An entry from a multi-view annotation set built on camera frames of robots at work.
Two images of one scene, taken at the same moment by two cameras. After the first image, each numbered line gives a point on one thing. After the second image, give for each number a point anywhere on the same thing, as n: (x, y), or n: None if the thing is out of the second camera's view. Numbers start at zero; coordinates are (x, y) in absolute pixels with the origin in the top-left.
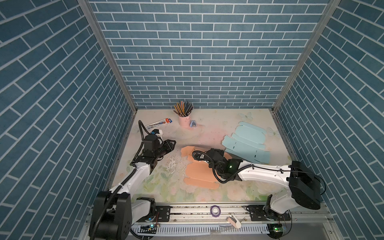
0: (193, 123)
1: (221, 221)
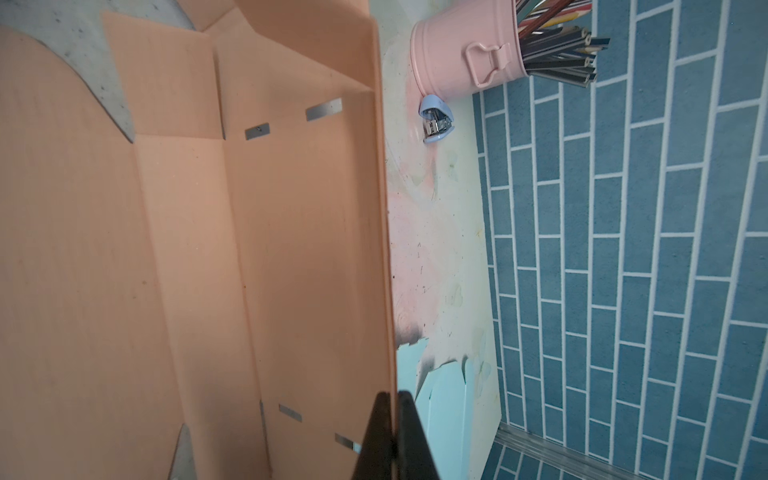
0: (437, 118)
1: None
